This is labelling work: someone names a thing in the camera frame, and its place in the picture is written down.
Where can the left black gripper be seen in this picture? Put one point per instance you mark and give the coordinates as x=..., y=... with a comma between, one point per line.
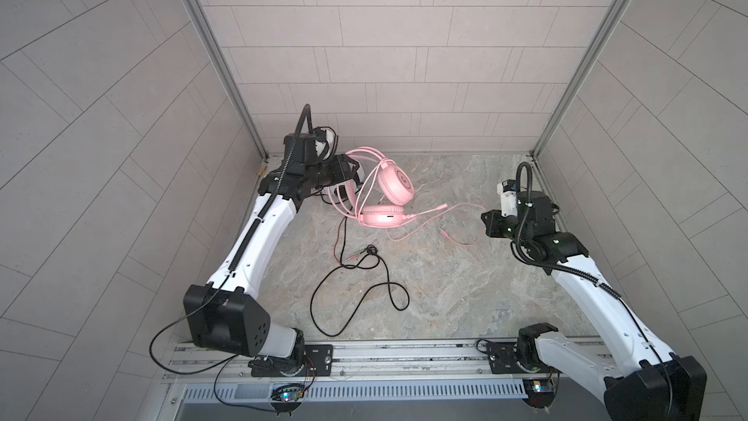
x=338, y=168

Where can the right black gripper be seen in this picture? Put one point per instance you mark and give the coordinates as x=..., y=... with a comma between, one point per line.
x=491, y=226

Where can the pink headphones with cable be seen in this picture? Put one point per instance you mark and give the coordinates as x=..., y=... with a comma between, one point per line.
x=379, y=201

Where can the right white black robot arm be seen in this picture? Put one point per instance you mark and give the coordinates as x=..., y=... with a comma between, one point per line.
x=645, y=378

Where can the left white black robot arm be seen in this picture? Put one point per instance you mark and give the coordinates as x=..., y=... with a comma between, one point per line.
x=224, y=315

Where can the right circuit board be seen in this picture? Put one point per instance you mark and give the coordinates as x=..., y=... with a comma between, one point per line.
x=540, y=393

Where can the left circuit board green led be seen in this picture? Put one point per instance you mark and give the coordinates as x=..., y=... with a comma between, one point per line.
x=289, y=393

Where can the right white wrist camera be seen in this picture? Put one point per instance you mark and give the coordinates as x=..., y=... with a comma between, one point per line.
x=507, y=191

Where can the white black headphones with cable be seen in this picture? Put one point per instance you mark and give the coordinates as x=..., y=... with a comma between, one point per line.
x=359, y=294

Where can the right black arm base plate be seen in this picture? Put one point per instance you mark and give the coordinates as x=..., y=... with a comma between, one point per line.
x=503, y=359

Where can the aluminium mounting rail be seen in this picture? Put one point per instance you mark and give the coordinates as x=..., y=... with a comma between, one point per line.
x=435, y=358

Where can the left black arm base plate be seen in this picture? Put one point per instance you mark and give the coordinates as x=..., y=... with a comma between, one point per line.
x=316, y=357

